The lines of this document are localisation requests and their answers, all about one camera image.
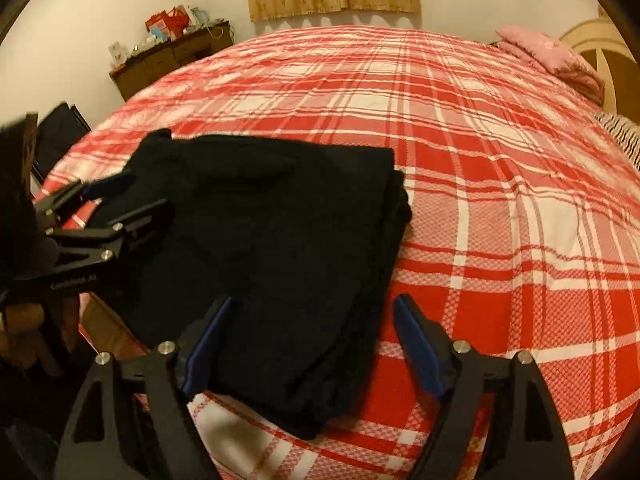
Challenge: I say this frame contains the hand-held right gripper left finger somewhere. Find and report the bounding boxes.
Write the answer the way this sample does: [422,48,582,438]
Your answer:
[52,295,237,480]

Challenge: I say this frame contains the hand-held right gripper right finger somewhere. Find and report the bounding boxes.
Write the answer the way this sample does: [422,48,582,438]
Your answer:
[391,293,576,480]

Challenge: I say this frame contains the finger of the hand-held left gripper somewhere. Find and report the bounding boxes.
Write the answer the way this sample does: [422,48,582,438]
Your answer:
[33,170,139,223]
[44,198,177,267]

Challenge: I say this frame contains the black pants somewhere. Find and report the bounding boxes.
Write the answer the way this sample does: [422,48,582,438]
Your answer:
[82,127,414,442]

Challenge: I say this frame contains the person's left hand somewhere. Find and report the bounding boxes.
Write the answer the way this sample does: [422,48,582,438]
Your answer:
[0,302,48,376]

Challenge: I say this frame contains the black suitcase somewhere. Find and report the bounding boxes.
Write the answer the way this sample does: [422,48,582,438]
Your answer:
[30,102,92,183]

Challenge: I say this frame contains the brown wooden dresser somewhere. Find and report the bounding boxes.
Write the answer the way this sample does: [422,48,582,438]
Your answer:
[109,20,236,102]

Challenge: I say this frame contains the red white plaid bed sheet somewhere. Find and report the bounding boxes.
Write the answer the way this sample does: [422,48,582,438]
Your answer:
[30,25,640,480]

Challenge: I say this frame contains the red gift bags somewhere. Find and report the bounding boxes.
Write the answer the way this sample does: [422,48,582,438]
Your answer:
[145,4,208,43]

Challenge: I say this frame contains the striped pillow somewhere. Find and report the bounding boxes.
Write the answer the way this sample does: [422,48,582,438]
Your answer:
[594,111,640,172]

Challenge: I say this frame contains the pink folded quilt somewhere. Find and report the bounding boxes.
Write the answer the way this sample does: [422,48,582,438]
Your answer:
[495,25,607,106]

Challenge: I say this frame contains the beige bed headboard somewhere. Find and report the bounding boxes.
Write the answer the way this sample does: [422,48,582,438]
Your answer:
[559,15,640,126]

